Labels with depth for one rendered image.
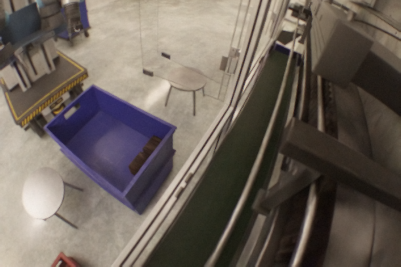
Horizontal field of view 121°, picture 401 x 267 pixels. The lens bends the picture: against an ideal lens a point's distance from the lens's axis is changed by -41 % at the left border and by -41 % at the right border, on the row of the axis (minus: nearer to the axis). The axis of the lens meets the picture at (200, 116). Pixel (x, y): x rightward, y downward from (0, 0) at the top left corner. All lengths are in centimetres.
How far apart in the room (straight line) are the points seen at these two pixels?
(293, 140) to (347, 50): 19
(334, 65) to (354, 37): 6
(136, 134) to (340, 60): 103
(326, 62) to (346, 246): 34
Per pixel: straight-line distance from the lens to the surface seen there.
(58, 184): 110
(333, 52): 32
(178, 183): 56
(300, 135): 19
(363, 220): 48
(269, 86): 84
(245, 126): 61
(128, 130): 115
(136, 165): 91
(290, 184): 23
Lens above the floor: 112
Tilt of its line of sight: 48 degrees down
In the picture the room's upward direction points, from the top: 10 degrees clockwise
